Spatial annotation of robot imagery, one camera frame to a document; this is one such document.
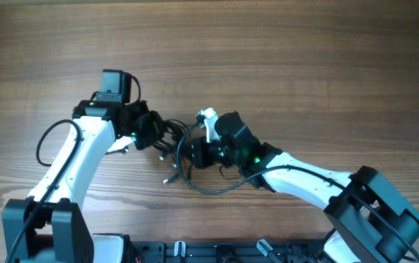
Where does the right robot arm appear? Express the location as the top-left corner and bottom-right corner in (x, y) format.
(180, 108), (419, 262)

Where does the right camera black cable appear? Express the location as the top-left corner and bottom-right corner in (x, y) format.
(176, 122), (419, 262)

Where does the black USB cable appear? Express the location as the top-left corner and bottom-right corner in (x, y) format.
(153, 118), (192, 183)

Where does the camera black cable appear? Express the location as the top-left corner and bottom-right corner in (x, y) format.
(4, 119), (85, 263)
(176, 122), (419, 262)

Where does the left camera black cable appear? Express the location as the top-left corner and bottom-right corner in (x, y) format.
(4, 119), (85, 263)

